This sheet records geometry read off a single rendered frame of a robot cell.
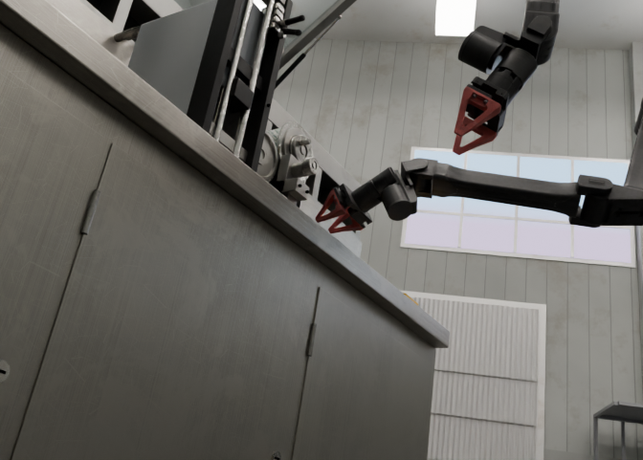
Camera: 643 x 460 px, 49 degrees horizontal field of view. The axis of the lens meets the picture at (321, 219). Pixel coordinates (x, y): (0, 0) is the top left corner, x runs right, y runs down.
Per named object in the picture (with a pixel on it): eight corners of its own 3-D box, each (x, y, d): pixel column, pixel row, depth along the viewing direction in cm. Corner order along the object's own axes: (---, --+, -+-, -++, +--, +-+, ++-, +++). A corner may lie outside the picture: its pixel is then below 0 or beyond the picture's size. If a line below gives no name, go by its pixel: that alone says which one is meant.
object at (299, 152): (303, 172, 167) (291, 145, 164) (297, 173, 168) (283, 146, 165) (315, 154, 172) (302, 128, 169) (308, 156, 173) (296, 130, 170)
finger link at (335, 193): (331, 240, 162) (365, 218, 160) (315, 227, 157) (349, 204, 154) (322, 219, 166) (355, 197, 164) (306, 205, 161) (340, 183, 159)
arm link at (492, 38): (557, 19, 119) (548, 53, 127) (497, -8, 123) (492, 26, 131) (519, 68, 116) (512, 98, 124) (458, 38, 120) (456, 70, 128)
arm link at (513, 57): (543, 53, 119) (538, 74, 124) (506, 35, 121) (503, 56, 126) (521, 80, 117) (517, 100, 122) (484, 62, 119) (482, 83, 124)
